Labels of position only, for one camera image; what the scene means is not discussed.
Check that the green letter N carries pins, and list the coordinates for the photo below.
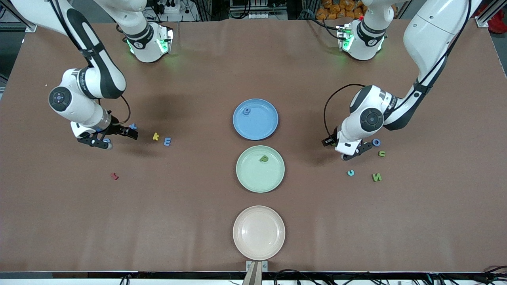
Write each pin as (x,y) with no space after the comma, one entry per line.
(376,177)

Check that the tan upright post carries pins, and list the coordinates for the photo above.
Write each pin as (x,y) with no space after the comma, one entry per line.
(253,277)

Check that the orange objects pile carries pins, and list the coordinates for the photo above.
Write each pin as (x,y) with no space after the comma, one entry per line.
(328,10)

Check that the blue letter a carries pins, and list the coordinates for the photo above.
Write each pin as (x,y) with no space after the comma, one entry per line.
(244,112)

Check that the blue plate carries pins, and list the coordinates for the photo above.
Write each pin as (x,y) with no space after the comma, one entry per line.
(261,126)

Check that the green letter P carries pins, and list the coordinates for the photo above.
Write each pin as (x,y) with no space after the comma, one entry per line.
(261,160)

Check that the light green plate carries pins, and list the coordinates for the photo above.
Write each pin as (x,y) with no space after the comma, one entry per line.
(260,178)

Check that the grey metal bracket plate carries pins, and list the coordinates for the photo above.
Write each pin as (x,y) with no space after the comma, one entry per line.
(248,264)

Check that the white power strip black plugs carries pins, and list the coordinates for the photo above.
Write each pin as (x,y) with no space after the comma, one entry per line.
(168,10)

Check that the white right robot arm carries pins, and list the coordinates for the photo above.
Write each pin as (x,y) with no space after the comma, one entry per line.
(79,107)

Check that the yellow letter k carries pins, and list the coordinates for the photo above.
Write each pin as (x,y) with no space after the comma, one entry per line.
(155,137)

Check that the blue letter O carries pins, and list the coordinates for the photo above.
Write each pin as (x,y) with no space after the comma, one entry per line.
(376,146)

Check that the aluminium frame post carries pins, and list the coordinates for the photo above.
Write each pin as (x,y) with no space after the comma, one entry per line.
(31,27)
(481,21)

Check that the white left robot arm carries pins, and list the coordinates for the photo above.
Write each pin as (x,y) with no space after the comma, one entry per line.
(356,126)

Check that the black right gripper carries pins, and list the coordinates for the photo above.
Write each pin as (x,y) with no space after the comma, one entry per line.
(117,129)

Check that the red object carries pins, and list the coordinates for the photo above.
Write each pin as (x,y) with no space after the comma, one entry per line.
(498,25)

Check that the beige plate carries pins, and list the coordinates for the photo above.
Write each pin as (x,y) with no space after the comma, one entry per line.
(258,233)

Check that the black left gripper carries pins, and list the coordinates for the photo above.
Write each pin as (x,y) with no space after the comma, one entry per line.
(329,140)

